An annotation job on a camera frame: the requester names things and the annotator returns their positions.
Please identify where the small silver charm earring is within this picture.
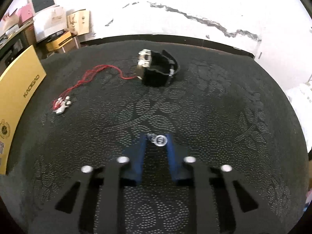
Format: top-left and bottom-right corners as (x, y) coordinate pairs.
(148, 134), (168, 147)

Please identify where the red cord pendant necklace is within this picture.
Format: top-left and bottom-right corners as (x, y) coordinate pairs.
(51, 64), (139, 115)

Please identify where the black gold wrist watch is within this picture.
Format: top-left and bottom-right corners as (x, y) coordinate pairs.
(135, 49), (180, 87)

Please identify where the black patterned table cloth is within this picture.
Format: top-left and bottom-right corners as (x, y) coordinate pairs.
(1, 41), (309, 233)

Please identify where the yellow cardboard box white inside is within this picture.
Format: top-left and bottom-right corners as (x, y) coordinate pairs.
(0, 45), (47, 175)

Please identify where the yellow flat box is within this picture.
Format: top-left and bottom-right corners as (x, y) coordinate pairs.
(45, 31), (73, 52)

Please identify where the black desk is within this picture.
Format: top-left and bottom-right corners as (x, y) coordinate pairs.
(1, 19), (36, 67)

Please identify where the tan paper gift bag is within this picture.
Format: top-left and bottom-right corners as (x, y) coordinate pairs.
(67, 10), (90, 35)

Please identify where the white paper gift bag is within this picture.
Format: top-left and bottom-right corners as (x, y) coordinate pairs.
(33, 5), (67, 42)

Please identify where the woven tan bag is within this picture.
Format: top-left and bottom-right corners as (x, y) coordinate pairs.
(1, 10), (19, 35)

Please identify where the pink box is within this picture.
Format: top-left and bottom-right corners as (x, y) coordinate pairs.
(17, 3), (33, 26)

